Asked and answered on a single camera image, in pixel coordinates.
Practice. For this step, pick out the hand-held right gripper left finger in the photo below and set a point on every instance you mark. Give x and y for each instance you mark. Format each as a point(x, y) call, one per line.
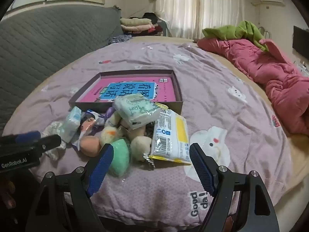
point(101, 169)

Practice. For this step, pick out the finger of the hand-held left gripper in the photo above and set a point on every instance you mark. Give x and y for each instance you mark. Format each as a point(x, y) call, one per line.
point(27, 137)
point(48, 142)

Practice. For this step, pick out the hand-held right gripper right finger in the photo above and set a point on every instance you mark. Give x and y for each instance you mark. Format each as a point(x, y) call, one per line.
point(201, 169)

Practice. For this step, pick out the green powder puff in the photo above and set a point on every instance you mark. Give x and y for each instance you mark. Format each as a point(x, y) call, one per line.
point(120, 154)

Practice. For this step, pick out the peach makeup sponge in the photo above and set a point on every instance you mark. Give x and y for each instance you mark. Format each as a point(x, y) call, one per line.
point(90, 145)

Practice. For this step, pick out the blue tissue pack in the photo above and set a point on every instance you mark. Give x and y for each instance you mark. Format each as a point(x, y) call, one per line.
point(72, 123)

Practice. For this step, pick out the plush bear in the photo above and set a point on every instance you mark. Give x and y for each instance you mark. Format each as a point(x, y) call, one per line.
point(140, 147)
point(109, 134)

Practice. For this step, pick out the yellow wet wipe pack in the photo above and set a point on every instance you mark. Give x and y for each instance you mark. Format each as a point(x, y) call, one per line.
point(171, 137)

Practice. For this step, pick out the cartoon figure packet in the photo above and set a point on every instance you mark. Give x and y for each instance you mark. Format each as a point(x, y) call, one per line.
point(88, 124)

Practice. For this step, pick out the green floral tissue pack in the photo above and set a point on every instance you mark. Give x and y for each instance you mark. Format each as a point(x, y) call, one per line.
point(136, 111)

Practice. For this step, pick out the brown cardboard box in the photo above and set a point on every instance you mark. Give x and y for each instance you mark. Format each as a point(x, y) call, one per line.
point(169, 106)

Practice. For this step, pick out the person's left hand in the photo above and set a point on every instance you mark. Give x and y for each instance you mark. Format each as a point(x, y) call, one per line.
point(9, 197)

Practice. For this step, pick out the white crumpled plastic wrap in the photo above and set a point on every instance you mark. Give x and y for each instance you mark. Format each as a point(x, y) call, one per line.
point(52, 128)

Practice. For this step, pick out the purple printed bedsheet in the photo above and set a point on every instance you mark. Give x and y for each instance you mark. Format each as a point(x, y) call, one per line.
point(217, 106)

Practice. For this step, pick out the pink book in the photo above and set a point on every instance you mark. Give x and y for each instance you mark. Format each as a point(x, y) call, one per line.
point(164, 87)

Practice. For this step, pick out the grey quilted headboard cover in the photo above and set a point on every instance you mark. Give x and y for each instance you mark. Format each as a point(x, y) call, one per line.
point(48, 41)

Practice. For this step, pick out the pink quilt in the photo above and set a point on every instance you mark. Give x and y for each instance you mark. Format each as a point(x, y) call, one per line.
point(265, 65)

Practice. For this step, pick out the blue patterned cloth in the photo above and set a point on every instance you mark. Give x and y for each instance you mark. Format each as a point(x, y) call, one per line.
point(119, 39)

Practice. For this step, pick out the green blanket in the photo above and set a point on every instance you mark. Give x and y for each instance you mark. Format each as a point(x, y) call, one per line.
point(231, 32)

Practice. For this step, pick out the pink folded garment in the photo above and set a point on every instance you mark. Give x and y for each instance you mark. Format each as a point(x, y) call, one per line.
point(137, 28)

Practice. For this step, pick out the red patterned garment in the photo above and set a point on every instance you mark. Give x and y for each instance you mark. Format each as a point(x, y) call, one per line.
point(158, 29)

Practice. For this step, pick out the beige folded garment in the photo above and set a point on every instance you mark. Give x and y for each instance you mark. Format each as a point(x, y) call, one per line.
point(135, 21)

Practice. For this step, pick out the black garment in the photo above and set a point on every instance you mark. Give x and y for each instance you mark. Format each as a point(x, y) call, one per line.
point(150, 16)

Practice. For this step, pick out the black television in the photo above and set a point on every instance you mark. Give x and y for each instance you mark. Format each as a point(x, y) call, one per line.
point(300, 42)

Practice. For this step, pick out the white curtain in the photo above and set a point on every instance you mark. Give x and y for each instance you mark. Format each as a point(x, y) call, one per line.
point(200, 4)

